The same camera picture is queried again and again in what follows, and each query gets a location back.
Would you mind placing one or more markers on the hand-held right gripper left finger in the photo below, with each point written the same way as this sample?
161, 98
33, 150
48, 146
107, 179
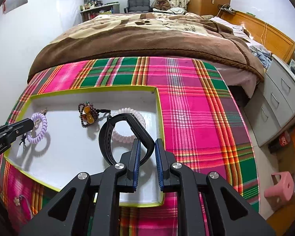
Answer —
137, 164

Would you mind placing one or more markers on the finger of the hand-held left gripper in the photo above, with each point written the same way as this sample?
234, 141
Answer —
19, 127

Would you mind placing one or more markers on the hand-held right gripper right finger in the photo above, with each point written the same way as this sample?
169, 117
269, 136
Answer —
159, 164

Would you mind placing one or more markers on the black wristband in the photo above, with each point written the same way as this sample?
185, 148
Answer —
103, 142

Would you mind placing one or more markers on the yellow-green shallow box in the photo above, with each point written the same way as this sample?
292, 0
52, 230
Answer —
68, 152

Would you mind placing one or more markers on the pink green plaid cloth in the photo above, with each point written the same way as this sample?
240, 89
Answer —
199, 118

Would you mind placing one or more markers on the pink plastic stool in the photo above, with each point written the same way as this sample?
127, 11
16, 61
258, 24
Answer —
277, 186

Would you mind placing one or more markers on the brown printed blanket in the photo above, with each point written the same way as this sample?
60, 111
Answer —
137, 39

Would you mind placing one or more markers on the cola bottle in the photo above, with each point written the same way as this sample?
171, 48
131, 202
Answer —
282, 140

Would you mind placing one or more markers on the grey drawer nightstand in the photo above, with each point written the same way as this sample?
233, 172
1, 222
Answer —
277, 108

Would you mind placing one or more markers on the cluttered desk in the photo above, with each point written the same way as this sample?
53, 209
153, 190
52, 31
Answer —
98, 12

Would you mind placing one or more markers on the light crumpled bed linen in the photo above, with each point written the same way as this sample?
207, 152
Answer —
255, 51

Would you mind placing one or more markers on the white pillow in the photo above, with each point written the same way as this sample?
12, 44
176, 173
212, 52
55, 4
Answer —
177, 10

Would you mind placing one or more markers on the dark grey chair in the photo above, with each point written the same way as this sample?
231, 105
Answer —
137, 3

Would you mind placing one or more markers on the brown teddy bear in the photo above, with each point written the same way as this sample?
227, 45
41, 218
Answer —
162, 3

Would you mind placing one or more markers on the power strip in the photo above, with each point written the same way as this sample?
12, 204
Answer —
227, 9

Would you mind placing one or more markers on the wooden headboard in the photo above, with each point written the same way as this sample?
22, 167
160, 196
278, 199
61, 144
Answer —
272, 36

